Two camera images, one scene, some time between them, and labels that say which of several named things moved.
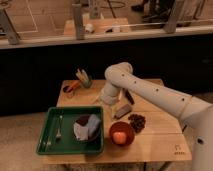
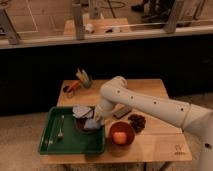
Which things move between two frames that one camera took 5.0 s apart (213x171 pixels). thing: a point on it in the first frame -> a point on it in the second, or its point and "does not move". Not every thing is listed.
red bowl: [125, 127] does not move
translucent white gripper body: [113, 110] -> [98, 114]
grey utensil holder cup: [83, 76] does not move
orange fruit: [119, 138] does not move
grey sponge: [122, 111] does not move
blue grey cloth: [87, 131] -> [87, 112]
